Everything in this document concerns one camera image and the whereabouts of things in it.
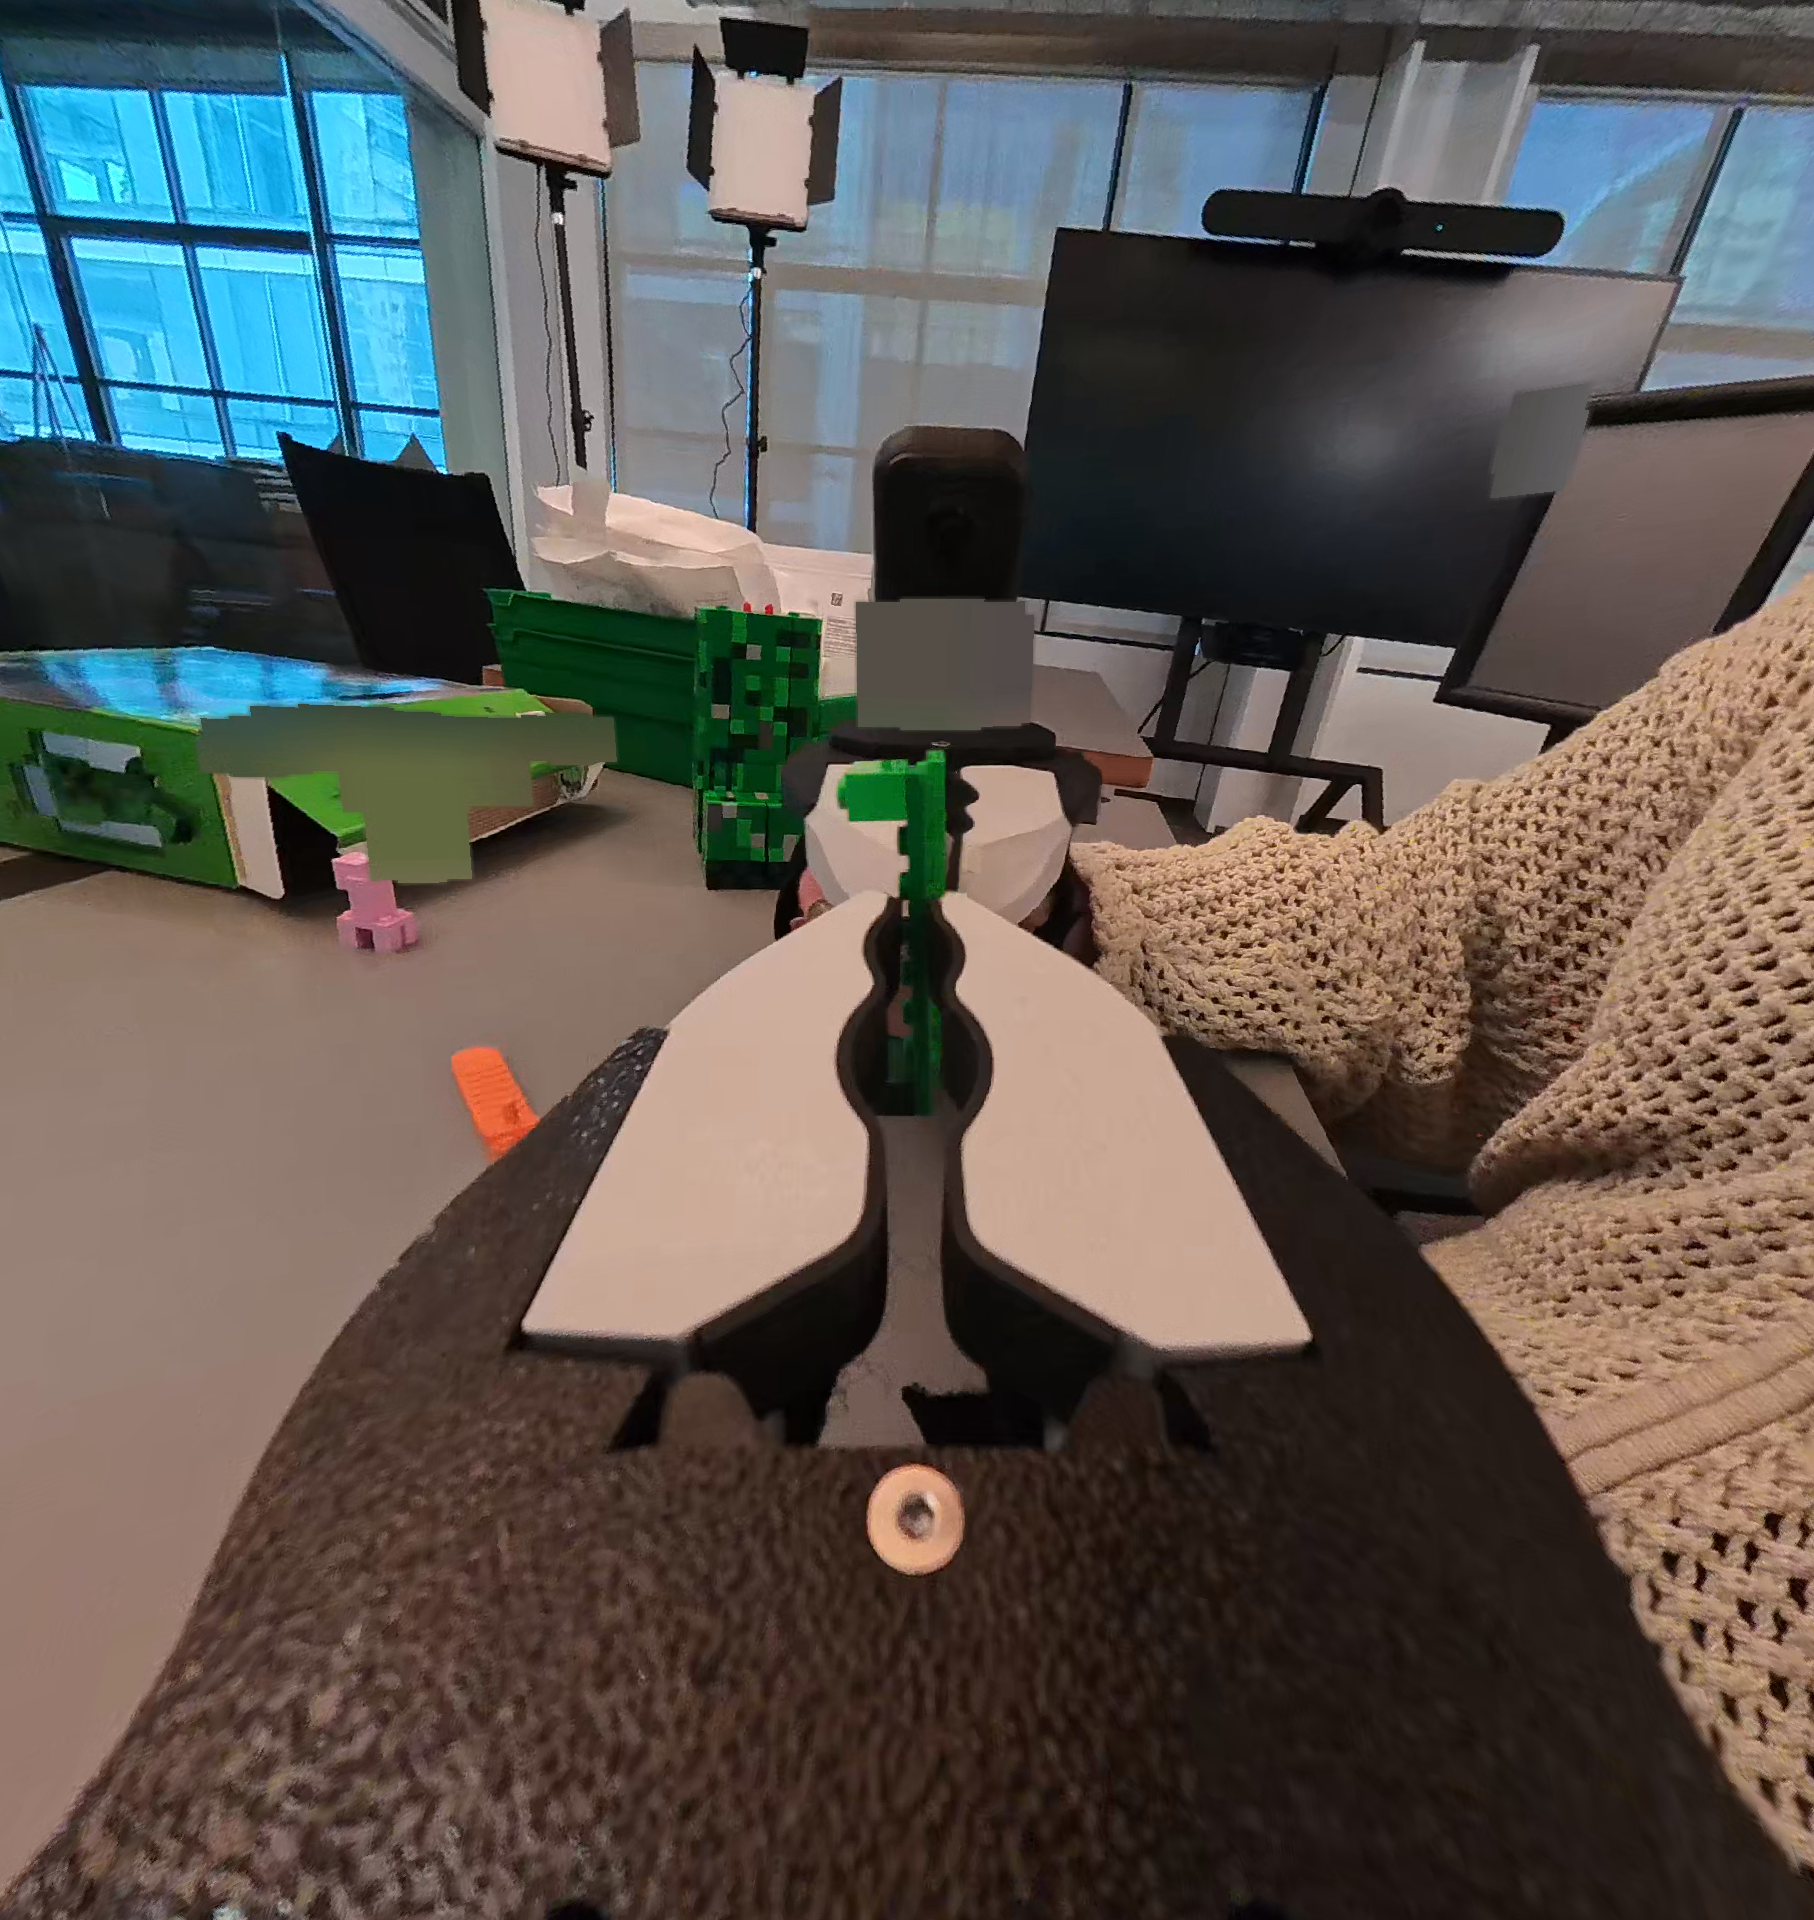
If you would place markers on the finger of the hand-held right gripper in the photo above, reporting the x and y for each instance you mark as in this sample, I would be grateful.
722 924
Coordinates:
848 863
1020 848

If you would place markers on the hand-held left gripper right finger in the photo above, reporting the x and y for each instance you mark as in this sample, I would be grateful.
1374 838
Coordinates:
1133 1184

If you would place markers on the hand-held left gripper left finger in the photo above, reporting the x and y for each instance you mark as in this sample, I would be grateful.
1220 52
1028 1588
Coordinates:
699 1184

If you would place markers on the long narrow green lego plate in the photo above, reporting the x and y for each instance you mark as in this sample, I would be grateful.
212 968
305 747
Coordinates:
918 900

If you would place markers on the person's right forearm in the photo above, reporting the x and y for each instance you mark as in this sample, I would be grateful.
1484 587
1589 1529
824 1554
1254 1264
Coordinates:
1448 900

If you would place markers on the green lego creeper figure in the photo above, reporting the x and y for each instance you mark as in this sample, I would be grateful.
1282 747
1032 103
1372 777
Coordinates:
751 706

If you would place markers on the orange lego brick separator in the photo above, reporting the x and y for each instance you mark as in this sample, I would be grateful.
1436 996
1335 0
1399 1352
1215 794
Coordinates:
488 1093

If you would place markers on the pink lego pig figure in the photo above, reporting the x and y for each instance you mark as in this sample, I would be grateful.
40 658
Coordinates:
374 916

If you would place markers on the white printed paper sheet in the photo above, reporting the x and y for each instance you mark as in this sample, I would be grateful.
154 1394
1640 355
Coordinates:
834 598

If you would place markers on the white paper bag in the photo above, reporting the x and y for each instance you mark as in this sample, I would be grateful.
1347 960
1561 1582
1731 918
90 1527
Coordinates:
640 548

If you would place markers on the green plastic crate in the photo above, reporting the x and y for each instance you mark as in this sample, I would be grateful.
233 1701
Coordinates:
593 673

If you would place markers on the large black tv screen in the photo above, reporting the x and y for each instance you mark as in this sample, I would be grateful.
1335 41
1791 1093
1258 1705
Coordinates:
1296 449

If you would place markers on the studio light panel on stand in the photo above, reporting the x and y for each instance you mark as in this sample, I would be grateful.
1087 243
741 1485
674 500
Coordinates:
549 83
766 144

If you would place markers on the black webcam bar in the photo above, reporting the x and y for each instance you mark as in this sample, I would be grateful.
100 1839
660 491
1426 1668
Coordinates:
1388 227

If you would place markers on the black foam board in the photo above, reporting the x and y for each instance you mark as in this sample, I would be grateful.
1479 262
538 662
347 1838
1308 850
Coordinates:
399 554

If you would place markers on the person's torso in knit sweater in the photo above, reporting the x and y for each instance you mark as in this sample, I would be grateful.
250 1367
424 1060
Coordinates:
1749 1500

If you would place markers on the grey screen panel black frame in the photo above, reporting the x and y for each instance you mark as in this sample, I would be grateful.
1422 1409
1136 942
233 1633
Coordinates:
1641 571

